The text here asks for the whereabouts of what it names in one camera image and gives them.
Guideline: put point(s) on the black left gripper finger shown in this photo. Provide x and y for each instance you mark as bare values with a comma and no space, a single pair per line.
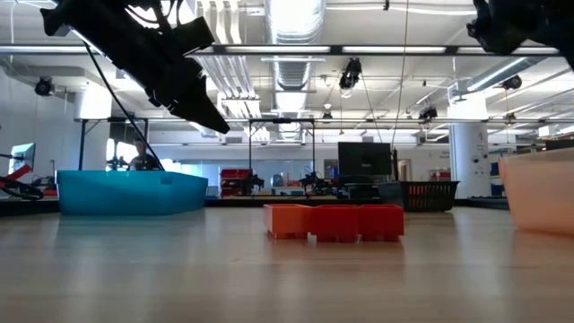
202,110

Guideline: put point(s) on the light red toy block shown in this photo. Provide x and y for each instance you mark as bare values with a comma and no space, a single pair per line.
287,220

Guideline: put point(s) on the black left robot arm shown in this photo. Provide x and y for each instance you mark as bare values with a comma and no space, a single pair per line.
89,27

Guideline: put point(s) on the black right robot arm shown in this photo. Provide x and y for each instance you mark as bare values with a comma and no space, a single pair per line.
560,22

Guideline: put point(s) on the red storage shelf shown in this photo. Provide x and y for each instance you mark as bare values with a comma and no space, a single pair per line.
233,174

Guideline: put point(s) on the person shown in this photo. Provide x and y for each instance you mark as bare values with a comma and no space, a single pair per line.
144,160

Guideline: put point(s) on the blue plastic bin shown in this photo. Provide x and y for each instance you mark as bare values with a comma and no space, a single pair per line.
125,193

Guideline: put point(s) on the white round column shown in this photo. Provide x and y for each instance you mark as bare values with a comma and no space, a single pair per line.
468,152

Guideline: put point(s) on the large black monitor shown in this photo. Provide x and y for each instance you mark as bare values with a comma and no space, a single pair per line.
364,159

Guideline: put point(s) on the small lit monitor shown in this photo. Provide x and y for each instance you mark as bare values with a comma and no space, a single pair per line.
22,158

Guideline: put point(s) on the translucent orange plastic bin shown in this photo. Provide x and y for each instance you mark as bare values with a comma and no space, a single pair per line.
542,193

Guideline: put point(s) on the black slotted basket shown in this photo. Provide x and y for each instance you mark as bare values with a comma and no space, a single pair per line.
430,196

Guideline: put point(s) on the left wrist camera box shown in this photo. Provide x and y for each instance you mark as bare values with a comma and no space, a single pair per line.
195,36

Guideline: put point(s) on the black ceiling camera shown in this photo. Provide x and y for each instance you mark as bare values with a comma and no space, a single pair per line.
44,86
428,112
350,74
511,82

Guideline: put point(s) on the distant black rig frame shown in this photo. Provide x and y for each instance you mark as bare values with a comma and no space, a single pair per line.
82,143
281,120

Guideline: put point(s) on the black aluminium rig frame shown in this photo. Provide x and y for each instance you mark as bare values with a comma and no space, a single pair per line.
233,202

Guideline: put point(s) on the silver ceiling duct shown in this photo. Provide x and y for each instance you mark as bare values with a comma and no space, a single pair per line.
293,18

